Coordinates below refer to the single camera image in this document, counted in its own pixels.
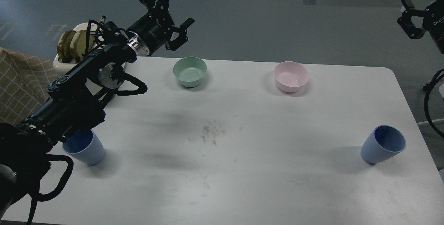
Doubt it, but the cream toaster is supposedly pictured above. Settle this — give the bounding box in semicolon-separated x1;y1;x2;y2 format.
53;23;103;95

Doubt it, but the toast slice left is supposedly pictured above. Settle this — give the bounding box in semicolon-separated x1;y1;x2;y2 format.
57;30;76;63

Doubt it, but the toast slice right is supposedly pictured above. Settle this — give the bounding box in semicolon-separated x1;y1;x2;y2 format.
70;30;94;63

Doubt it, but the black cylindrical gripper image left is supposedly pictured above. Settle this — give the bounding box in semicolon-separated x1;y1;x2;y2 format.
127;0;195;53

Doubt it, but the beige checkered cloth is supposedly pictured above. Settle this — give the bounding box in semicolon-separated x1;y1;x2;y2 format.
0;48;57;125

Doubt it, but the pink bowl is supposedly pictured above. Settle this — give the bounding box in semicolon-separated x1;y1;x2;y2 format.
273;61;309;93

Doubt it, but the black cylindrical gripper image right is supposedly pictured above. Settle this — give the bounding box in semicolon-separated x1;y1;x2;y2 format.
398;0;444;45

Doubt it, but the blue cup starting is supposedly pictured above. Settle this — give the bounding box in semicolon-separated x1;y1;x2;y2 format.
360;125;407;164
62;130;106;165

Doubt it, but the toast slice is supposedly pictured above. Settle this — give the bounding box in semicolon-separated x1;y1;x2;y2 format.
57;30;76;63
70;30;94;63

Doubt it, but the green bowl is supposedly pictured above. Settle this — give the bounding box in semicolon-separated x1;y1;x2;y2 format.
173;57;207;88

